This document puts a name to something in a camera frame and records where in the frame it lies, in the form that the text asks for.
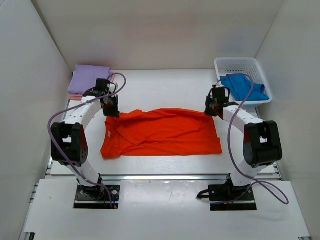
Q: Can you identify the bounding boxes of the white plastic basket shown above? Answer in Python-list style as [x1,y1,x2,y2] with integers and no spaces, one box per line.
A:
[214,57,273,108]

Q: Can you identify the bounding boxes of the folded purple t-shirt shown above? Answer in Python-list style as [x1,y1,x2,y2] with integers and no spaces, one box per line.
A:
[68,64,111,95]

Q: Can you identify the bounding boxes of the purple cable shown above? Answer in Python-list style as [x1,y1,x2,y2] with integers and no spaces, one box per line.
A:
[47,72,127,210]
[214,72,290,205]

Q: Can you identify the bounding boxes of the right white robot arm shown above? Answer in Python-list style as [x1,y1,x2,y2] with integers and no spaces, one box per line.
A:
[204,85,283,200]

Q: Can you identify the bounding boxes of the orange t-shirt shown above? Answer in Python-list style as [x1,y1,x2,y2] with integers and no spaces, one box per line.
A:
[100,108,223,160]

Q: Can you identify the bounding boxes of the blue t-shirt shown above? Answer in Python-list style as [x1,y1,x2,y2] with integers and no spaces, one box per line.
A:
[220,74,270,102]

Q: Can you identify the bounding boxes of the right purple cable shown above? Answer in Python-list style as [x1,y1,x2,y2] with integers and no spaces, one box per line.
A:
[214,72,290,205]

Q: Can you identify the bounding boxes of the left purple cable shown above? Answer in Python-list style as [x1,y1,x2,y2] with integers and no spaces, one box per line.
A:
[47,72,127,210]

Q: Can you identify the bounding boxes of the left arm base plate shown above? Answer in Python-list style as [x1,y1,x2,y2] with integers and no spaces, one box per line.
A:
[73,181,121,210]

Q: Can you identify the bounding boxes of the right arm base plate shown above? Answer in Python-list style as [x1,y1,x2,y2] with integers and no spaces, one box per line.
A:
[196,180,257,212]

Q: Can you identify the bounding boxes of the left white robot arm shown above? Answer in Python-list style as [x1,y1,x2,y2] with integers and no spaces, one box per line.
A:
[49,78,120,200]

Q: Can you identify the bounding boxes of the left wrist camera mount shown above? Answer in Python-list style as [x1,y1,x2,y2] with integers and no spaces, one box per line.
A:
[107,81,118,93]

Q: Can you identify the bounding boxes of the folded pink t-shirt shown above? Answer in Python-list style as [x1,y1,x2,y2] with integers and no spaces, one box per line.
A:
[68,72,112,101]

